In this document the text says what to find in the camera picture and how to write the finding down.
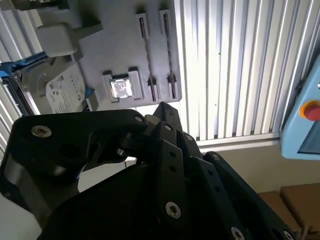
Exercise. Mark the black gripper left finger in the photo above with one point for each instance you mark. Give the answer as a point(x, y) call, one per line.
point(75, 135)

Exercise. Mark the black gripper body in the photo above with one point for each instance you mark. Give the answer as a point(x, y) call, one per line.
point(112, 212)

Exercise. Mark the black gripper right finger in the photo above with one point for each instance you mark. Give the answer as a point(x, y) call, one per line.
point(225, 190)

